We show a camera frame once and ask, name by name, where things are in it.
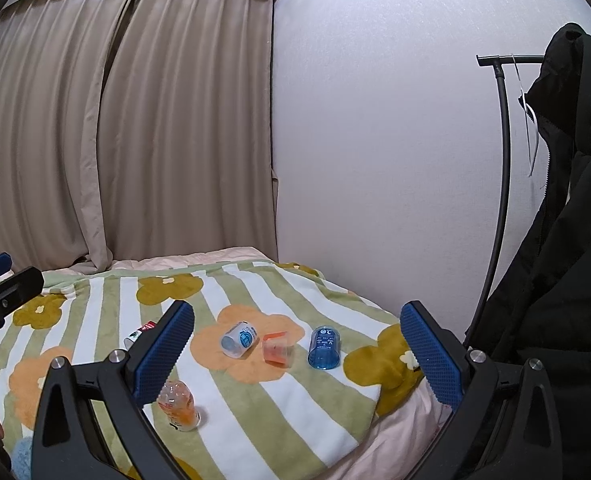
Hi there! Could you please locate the red white small can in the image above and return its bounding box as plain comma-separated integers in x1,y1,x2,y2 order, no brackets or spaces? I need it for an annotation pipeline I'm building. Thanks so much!
123,322,157,350

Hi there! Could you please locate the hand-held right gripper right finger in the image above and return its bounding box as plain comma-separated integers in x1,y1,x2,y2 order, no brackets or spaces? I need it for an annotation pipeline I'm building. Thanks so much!
399,300,563,480

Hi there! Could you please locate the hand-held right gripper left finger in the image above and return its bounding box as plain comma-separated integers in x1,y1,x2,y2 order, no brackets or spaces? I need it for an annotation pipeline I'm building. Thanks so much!
31,300,196,480

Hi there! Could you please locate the light blue fluffy cloth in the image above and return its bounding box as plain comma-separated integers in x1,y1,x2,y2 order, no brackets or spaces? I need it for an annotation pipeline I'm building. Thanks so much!
9,437,34,480

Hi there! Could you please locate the blue transparent cup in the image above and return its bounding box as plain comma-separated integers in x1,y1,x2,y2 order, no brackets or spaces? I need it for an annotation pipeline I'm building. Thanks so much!
308,325,341,371

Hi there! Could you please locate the orange transparent cup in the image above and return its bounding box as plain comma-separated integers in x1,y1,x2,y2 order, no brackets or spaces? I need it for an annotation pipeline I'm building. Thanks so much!
261,331,294,368

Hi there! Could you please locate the beige curtain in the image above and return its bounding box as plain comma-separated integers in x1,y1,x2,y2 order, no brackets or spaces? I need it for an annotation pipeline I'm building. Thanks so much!
95,0,277,272
0,0,144,275

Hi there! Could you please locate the white cup with blue print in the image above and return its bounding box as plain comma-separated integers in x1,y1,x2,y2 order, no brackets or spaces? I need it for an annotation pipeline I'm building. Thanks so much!
220,319,260,360

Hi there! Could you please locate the black coat rack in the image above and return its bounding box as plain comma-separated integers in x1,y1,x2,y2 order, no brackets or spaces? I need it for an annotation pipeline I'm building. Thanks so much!
477,52,547,352

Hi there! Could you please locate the orange drink bottle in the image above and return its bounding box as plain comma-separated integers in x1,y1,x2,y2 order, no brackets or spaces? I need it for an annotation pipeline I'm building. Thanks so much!
156,380,201,433

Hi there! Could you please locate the striped floral blanket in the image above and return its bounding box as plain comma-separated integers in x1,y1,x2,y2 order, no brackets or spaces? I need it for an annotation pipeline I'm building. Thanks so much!
0,260,427,480

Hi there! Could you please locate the black coat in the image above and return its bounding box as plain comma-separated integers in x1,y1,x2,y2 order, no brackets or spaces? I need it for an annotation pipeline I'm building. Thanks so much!
464,22,591,480

